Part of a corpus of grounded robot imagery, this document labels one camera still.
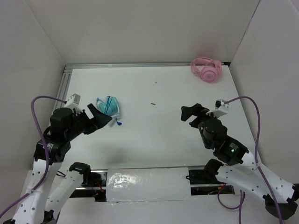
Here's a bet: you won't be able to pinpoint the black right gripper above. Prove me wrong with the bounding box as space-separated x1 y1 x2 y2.
180 102 220 148

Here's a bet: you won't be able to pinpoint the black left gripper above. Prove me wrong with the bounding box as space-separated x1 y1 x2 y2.
66 103 112 140

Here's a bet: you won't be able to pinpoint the teal headphones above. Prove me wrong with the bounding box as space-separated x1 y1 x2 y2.
96 96 120 118

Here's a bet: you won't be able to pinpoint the blue headphone cable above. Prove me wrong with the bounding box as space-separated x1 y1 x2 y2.
105 95 122 128

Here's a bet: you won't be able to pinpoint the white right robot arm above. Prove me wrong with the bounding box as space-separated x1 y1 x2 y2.
181 104 299 221

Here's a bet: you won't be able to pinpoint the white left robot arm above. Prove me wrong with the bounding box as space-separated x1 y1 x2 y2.
1 102 112 224

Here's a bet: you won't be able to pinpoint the pink headphones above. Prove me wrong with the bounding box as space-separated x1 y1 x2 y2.
190 57 222 83

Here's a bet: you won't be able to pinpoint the white taped cover plate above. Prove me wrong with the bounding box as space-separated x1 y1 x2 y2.
106 168 192 203

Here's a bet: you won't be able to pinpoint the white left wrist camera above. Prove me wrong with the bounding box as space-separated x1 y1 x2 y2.
64 94 81 112

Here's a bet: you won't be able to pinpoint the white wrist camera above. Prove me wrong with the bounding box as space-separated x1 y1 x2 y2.
206 99 229 118
64 94 81 112

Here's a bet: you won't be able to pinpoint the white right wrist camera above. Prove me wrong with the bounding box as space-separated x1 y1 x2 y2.
206 99 229 118

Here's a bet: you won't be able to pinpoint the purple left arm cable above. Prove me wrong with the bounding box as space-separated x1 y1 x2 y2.
0 95 67 217

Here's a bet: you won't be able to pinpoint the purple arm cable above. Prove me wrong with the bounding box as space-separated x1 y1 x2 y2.
0 95 67 217
217 95 285 224

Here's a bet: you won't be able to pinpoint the aluminium table edge rail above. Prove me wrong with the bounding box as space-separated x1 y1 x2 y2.
57 62 190 100

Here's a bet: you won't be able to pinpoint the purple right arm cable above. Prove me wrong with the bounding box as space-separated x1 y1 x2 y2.
217 95 285 224

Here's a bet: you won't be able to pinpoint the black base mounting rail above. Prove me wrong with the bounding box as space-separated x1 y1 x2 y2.
71 167 235 203

